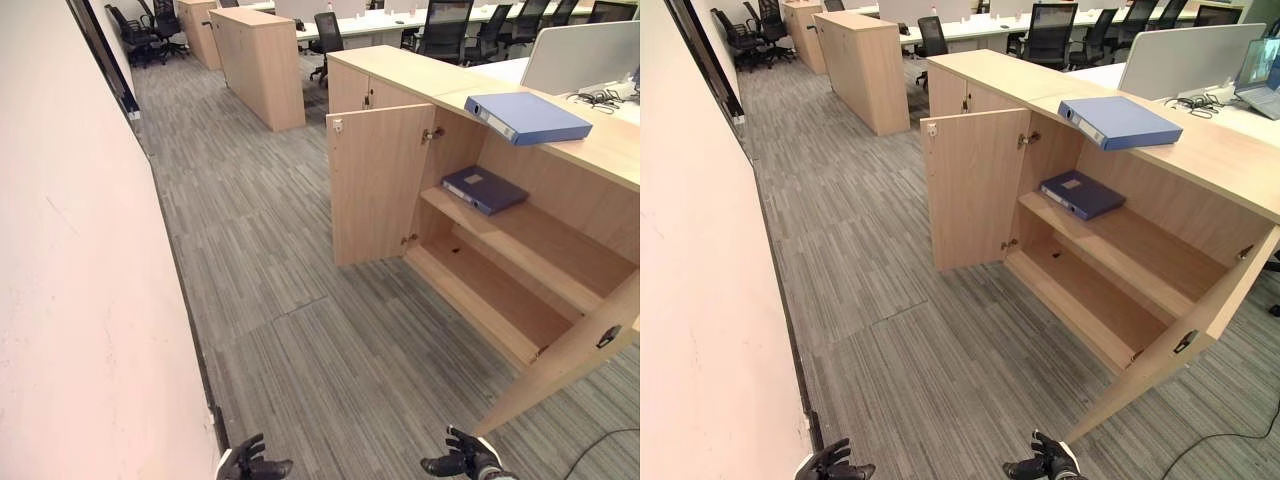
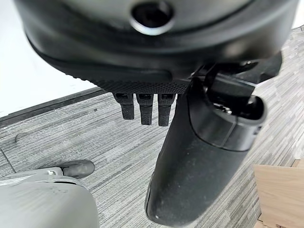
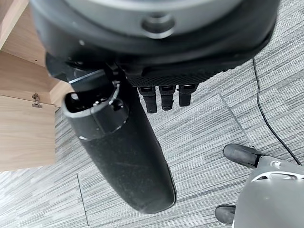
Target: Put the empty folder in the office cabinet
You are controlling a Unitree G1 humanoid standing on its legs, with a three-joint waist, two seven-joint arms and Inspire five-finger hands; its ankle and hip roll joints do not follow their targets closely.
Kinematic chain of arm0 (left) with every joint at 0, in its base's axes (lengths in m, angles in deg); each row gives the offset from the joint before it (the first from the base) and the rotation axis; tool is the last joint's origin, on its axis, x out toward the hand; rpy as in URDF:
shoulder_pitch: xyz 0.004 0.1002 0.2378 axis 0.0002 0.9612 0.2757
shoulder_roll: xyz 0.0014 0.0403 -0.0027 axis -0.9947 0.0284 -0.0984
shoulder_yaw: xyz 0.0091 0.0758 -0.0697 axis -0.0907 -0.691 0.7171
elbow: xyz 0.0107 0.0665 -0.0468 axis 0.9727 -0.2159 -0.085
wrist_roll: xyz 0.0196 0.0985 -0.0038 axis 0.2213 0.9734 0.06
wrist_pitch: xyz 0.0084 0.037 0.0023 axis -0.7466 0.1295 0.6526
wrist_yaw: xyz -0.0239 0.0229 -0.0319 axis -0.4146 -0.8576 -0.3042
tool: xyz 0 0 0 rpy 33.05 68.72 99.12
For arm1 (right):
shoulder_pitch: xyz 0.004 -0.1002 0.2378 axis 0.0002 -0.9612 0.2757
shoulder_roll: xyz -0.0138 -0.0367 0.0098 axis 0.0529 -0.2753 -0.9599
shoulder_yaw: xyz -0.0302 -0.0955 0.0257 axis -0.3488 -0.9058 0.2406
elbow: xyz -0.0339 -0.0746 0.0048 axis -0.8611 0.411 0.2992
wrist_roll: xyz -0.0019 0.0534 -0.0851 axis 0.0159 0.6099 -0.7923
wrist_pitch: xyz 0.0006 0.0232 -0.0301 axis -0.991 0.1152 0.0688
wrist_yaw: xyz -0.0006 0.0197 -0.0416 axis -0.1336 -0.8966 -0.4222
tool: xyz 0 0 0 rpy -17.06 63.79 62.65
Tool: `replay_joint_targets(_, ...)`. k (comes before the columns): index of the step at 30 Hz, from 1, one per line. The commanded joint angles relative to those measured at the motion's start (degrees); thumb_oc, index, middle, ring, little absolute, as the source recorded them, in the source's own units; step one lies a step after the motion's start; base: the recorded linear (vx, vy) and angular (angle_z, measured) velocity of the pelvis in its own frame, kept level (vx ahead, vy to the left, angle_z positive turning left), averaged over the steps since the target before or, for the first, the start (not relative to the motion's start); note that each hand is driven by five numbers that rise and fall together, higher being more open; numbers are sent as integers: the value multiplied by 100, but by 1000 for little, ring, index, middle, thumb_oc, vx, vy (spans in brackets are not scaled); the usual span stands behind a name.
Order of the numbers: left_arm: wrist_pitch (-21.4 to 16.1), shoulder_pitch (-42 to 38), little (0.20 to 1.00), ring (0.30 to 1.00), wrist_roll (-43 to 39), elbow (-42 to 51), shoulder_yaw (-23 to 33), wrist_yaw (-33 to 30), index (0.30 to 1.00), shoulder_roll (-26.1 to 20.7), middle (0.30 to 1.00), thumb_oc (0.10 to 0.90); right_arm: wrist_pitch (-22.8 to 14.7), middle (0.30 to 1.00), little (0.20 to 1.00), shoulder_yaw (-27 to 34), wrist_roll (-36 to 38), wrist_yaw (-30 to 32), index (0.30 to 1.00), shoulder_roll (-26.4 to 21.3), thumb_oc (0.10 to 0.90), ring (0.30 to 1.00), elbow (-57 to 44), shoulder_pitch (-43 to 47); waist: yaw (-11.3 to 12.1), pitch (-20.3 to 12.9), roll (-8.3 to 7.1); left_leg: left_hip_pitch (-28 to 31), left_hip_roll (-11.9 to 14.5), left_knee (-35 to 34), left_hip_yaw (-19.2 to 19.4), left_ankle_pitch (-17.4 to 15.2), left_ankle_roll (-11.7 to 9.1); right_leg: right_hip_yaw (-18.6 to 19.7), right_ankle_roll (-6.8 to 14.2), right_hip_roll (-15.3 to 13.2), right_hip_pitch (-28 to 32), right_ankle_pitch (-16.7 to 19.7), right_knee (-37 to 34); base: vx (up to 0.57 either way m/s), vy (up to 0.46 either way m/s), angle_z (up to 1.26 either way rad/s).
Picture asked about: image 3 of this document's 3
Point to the silver metal door hinge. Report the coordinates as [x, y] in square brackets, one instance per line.
[36, 100]

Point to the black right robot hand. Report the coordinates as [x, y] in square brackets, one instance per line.
[123, 152]

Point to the dark robot foot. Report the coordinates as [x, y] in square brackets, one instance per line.
[241, 155]
[225, 213]

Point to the light wood office cabinet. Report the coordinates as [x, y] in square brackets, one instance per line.
[28, 50]

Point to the light wood cabinet door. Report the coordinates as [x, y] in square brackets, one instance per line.
[26, 133]

